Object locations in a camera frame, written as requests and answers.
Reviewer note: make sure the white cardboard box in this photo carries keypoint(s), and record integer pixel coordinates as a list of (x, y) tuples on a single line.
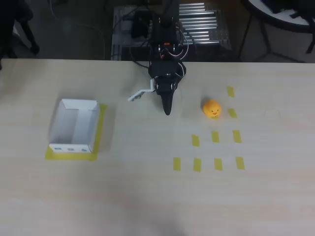
[(73, 123)]

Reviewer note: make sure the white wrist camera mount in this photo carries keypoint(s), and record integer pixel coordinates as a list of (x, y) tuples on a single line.
[(137, 94)]

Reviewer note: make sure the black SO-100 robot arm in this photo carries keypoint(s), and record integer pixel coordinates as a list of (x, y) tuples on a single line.
[(163, 37)]

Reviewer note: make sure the round white black-rimmed table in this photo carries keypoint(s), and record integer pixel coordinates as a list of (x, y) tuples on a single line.
[(280, 20)]

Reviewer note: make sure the yellow plastic object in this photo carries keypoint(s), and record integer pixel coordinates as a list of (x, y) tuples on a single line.
[(212, 108)]

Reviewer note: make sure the yellow tape strip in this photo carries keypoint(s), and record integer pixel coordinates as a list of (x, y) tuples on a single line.
[(232, 113), (218, 164), (237, 136), (195, 140), (197, 164), (177, 164), (240, 163), (230, 91), (215, 136)]

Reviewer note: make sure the person in dark clothes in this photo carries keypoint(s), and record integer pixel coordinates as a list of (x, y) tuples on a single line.
[(9, 22)]

